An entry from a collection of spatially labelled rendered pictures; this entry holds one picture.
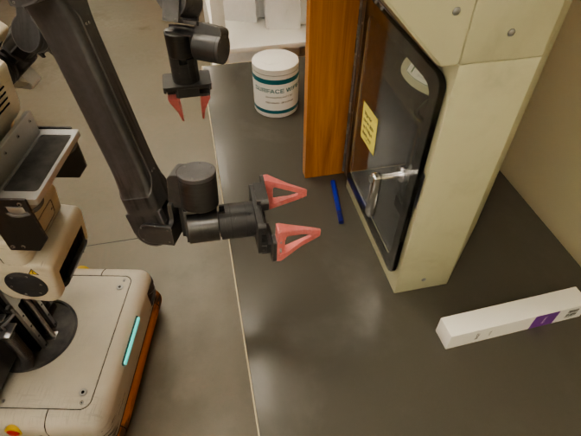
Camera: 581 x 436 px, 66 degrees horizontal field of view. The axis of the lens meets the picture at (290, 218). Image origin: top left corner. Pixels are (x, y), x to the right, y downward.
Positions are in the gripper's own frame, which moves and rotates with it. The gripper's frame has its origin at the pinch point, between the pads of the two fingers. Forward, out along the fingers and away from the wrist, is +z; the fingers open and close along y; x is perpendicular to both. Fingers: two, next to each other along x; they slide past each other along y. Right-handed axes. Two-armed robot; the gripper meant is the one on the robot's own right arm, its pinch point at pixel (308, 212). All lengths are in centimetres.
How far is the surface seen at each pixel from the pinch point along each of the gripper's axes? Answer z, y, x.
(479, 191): 26.1, -5.6, -5.7
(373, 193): 10.2, -1.2, -3.7
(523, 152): 60, 23, 11
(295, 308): -2.2, -4.7, 20.4
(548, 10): 24.3, -6.0, -33.4
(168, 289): -39, 77, 115
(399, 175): 14.3, -0.9, -6.8
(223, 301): -15, 66, 114
